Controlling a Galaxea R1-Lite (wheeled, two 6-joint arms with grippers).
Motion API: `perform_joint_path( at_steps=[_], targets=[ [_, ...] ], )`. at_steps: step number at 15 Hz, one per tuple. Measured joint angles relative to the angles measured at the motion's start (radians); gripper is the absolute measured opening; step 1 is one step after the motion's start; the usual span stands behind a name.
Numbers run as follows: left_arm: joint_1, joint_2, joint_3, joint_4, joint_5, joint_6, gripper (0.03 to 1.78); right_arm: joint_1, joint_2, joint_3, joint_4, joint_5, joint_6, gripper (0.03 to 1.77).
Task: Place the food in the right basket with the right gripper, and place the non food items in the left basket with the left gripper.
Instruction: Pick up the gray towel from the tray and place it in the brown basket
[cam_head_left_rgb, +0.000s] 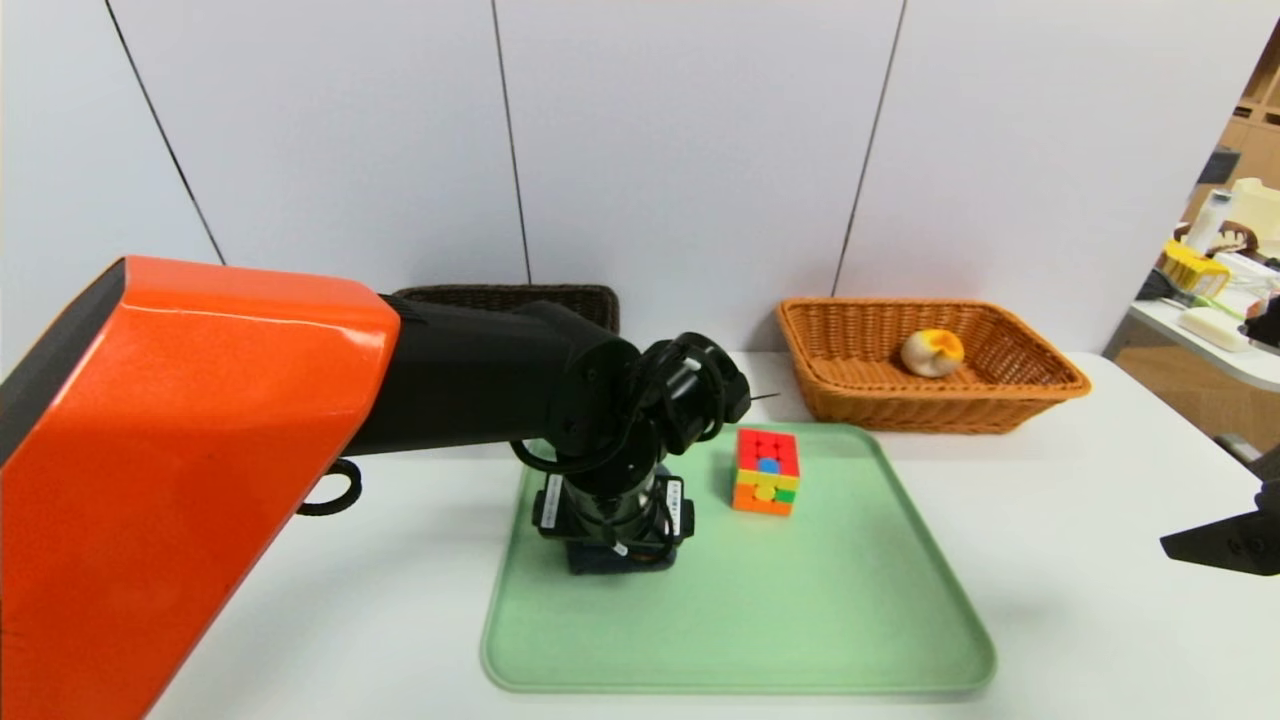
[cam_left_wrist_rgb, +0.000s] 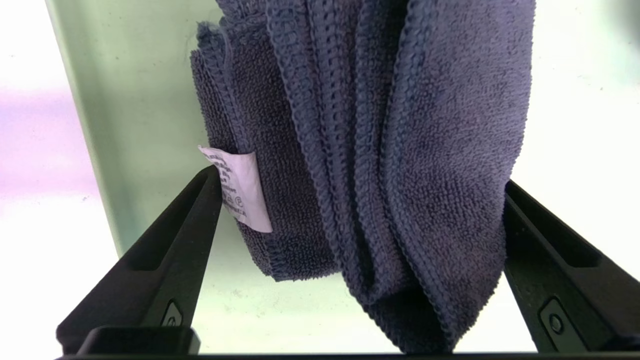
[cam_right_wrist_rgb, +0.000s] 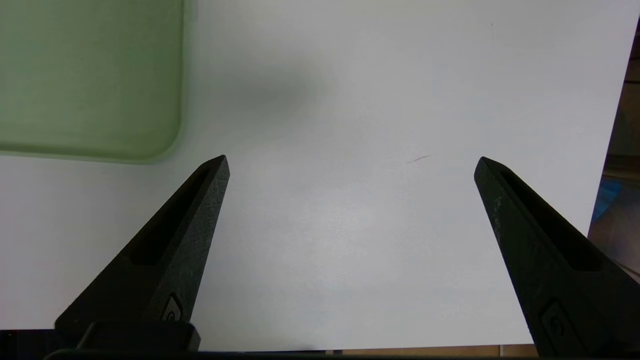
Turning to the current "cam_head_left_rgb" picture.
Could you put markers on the white rectangular block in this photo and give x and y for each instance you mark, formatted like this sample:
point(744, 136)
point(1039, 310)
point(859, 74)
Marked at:
point(1212, 328)

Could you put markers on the orange wicker basket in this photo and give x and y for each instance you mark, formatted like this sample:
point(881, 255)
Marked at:
point(900, 410)

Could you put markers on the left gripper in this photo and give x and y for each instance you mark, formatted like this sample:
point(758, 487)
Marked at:
point(612, 528)

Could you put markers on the white plastic bottle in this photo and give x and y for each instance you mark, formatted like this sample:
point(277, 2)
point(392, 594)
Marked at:
point(1213, 220)

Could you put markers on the round yellow bun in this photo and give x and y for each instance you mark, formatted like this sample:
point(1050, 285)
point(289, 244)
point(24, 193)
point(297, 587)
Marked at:
point(932, 355)

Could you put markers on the colourful puzzle cube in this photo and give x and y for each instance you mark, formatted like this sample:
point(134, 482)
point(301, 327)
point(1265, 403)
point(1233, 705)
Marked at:
point(765, 495)

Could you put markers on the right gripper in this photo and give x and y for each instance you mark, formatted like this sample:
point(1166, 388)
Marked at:
point(1270, 480)

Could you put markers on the wooden shelf unit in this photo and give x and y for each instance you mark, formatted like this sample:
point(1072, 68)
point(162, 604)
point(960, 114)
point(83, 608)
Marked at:
point(1260, 130)

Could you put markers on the brown figurine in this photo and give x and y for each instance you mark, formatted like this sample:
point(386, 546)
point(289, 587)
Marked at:
point(1235, 240)

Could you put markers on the beige appliance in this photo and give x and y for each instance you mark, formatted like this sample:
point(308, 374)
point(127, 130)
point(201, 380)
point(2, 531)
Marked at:
point(1258, 210)

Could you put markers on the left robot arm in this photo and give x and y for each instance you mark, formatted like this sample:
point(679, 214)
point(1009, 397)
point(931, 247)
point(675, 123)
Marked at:
point(200, 450)

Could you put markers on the dark grey towel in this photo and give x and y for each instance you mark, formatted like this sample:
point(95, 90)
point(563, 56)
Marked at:
point(600, 562)

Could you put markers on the grey chair base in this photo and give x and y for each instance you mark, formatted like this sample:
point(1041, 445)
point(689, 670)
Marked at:
point(1238, 450)

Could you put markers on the green plastic tray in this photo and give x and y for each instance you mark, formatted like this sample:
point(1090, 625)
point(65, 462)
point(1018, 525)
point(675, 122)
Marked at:
point(780, 620)

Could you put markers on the white side table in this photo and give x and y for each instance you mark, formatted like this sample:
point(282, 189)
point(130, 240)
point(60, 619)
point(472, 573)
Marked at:
point(1255, 375)

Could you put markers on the dark grey chair back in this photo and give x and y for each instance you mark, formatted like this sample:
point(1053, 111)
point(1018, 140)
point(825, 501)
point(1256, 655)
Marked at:
point(1213, 168)

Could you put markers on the dark brown wicker basket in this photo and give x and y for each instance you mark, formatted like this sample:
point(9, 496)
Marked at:
point(500, 297)

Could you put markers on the yellow box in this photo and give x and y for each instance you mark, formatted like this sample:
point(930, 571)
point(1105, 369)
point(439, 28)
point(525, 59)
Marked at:
point(1190, 270)

